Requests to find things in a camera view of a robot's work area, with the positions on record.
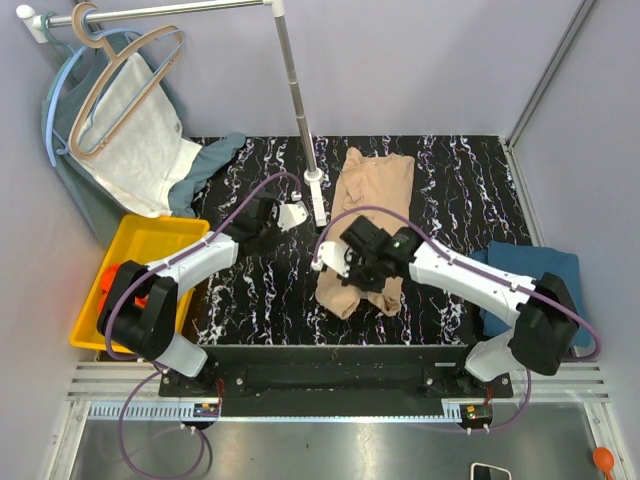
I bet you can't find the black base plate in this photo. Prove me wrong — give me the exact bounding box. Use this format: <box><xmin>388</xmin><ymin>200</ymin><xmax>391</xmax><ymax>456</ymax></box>
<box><xmin>163</xmin><ymin>345</ymin><xmax>509</xmax><ymax>398</ymax></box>

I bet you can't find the smartphone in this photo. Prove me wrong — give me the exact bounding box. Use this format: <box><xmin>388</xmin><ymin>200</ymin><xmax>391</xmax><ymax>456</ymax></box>
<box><xmin>470</xmin><ymin>462</ymin><xmax>512</xmax><ymax>480</ymax></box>

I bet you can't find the beige clothes hanger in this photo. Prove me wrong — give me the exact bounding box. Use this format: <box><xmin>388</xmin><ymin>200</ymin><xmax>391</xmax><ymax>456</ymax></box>
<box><xmin>68</xmin><ymin>2</ymin><xmax>185</xmax><ymax>161</ymax></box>

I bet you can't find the orange ball tool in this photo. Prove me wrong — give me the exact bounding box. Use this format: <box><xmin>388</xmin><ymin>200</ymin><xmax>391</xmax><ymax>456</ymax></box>
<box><xmin>592</xmin><ymin>447</ymin><xmax>615</xmax><ymax>480</ymax></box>

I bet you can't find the orange t shirt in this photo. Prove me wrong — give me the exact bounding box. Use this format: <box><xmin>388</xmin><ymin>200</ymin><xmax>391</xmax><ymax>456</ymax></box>
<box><xmin>98</xmin><ymin>264</ymin><xmax>148</xmax><ymax>312</ymax></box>

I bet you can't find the folded blue t shirt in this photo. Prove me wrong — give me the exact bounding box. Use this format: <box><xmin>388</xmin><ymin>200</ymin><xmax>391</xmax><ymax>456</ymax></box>
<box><xmin>470</xmin><ymin>241</ymin><xmax>587</xmax><ymax>320</ymax></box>

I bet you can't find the yellow plastic bin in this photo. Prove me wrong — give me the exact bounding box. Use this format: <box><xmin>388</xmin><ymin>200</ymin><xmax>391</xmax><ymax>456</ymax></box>
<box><xmin>70</xmin><ymin>214</ymin><xmax>210</xmax><ymax>351</ymax></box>

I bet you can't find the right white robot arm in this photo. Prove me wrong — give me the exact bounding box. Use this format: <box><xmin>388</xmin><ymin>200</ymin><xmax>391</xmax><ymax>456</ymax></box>
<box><xmin>340</xmin><ymin>216</ymin><xmax>578</xmax><ymax>397</ymax></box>

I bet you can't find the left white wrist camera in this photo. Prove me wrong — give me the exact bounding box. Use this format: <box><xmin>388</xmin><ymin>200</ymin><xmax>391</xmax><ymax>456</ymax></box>
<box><xmin>276</xmin><ymin>201</ymin><xmax>309</xmax><ymax>232</ymax></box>

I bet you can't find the aluminium front rail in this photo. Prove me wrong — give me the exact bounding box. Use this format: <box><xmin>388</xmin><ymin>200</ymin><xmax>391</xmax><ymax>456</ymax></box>
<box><xmin>66</xmin><ymin>362</ymin><xmax>610</xmax><ymax>423</ymax></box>

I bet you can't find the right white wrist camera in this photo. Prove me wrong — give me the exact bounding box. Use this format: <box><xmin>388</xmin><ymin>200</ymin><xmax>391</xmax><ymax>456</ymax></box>
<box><xmin>311</xmin><ymin>241</ymin><xmax>353</xmax><ymax>278</ymax></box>

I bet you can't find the beige t shirt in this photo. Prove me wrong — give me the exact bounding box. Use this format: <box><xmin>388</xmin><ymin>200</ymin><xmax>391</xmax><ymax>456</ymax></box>
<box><xmin>315</xmin><ymin>147</ymin><xmax>415</xmax><ymax>319</ymax></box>

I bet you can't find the white towel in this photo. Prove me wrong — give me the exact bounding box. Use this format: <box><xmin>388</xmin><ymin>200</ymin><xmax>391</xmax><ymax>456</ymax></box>
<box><xmin>72</xmin><ymin>53</ymin><xmax>201</xmax><ymax>218</ymax></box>

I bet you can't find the green clothes hanger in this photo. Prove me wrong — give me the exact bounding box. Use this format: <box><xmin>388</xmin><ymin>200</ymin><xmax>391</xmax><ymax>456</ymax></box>
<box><xmin>40</xmin><ymin>11</ymin><xmax>82</xmax><ymax>99</ymax></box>

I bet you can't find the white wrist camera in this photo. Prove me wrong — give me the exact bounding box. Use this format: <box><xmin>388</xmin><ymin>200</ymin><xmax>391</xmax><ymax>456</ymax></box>
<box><xmin>311</xmin><ymin>241</ymin><xmax>353</xmax><ymax>278</ymax></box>
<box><xmin>276</xmin><ymin>201</ymin><xmax>309</xmax><ymax>232</ymax></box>

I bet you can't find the blue clothes hanger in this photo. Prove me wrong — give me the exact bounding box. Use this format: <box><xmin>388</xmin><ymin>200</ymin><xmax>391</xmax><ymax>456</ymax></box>
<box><xmin>45</xmin><ymin>28</ymin><xmax>188</xmax><ymax>167</ymax></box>

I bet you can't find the metal clothes rack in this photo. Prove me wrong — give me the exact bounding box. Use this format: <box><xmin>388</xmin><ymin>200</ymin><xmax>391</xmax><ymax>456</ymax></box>
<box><xmin>16</xmin><ymin>0</ymin><xmax>331</xmax><ymax>227</ymax></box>

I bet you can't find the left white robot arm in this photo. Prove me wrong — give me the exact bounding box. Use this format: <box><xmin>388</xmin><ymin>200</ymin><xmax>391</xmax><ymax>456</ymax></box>
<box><xmin>96</xmin><ymin>193</ymin><xmax>285</xmax><ymax>396</ymax></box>

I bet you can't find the aluminium frame post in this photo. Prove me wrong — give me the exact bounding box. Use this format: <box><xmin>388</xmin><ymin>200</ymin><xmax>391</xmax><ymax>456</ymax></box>
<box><xmin>505</xmin><ymin>0</ymin><xmax>599</xmax><ymax>148</ymax></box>

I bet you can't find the teal hanging garment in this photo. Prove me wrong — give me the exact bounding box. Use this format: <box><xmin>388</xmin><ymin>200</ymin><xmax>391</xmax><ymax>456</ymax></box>
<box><xmin>41</xmin><ymin>48</ymin><xmax>246</xmax><ymax>247</ymax></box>

